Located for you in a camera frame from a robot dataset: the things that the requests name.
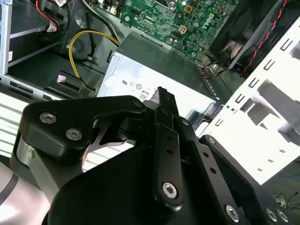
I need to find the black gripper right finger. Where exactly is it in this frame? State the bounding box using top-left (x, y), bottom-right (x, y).
top-left (166, 88), bottom-right (294, 225)

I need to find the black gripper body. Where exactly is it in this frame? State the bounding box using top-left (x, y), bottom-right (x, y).
top-left (48, 145), bottom-right (225, 225)

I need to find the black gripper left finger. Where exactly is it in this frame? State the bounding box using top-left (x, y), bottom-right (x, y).
top-left (19, 86), bottom-right (185, 211)

